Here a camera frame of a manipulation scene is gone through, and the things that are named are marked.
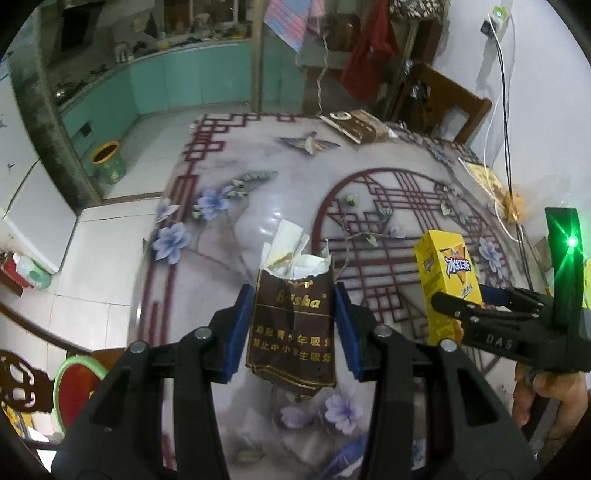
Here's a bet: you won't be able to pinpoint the person's right hand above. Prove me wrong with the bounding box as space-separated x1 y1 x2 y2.
512 364 591 428

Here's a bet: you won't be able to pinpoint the green bottle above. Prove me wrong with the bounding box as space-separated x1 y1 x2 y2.
13 253 52 291

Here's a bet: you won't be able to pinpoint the white cable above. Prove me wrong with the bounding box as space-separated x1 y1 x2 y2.
458 21 525 241

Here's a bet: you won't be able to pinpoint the plaid towel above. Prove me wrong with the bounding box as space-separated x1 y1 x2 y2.
263 0 325 52

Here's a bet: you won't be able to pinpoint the white hanging cord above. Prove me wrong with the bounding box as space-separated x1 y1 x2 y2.
314 32 328 116

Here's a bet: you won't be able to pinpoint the dark carved wooden chair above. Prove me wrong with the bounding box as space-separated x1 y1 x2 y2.
0 299 93 418

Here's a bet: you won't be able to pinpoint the black printed tote bag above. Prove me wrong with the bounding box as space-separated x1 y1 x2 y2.
388 0 450 21

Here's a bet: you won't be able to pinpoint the yellow white drink carton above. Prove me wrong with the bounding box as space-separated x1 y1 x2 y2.
413 229 484 347

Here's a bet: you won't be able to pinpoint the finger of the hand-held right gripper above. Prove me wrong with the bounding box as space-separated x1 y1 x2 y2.
429 291 491 330
479 285 552 306

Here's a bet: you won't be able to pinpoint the teal kitchen cabinets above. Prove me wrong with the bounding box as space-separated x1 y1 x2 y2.
58 39 254 153

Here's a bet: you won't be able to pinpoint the clear bag of orange snacks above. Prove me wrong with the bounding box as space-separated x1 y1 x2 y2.
496 184 539 228

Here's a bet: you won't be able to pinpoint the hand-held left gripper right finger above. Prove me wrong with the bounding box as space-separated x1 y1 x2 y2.
335 282 539 480

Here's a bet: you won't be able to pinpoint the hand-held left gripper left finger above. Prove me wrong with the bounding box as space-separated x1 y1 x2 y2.
51 284 254 480

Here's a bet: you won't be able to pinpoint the red green stool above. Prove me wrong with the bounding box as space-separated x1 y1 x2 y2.
52 348 126 437

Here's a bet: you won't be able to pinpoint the green yellow bin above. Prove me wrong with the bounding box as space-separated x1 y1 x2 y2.
89 141 126 186

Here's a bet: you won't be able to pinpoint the white refrigerator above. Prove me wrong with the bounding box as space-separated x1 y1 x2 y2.
0 69 80 278

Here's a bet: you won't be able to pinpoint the white wall charger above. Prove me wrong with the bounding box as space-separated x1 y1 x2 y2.
479 4 514 38

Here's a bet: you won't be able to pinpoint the brown cigarette pack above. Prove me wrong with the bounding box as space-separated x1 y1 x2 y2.
244 219 339 401

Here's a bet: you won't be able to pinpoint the red garment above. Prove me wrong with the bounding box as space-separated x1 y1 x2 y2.
339 0 402 100

